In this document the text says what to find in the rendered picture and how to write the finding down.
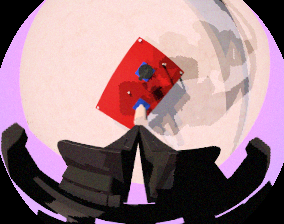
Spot red circuit board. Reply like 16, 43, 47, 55
95, 36, 185, 128

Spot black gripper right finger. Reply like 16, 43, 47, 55
138, 124, 220, 202

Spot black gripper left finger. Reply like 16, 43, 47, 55
57, 124, 139, 204

